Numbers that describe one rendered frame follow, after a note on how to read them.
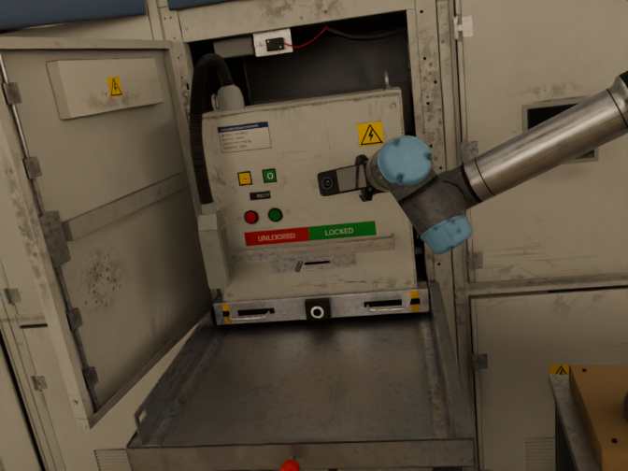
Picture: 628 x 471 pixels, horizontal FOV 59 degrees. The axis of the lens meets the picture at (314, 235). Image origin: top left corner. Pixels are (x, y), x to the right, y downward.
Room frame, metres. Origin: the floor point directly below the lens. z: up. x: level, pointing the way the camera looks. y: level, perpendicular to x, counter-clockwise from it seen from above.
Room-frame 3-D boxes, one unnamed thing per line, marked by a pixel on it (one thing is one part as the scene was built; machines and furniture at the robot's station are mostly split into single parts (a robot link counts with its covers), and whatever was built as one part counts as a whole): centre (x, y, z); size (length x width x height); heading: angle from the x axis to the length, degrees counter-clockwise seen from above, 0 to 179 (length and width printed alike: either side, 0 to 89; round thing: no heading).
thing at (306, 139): (1.27, 0.01, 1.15); 0.48 x 0.01 x 0.48; 81
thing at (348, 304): (1.29, 0.01, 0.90); 0.54 x 0.05 x 0.06; 81
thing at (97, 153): (1.27, 0.42, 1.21); 0.63 x 0.07 x 0.74; 162
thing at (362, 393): (1.15, 0.03, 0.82); 0.68 x 0.62 x 0.06; 170
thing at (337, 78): (1.88, -0.09, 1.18); 0.78 x 0.69 x 0.79; 170
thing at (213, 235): (1.24, 0.23, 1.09); 0.08 x 0.05 x 0.17; 171
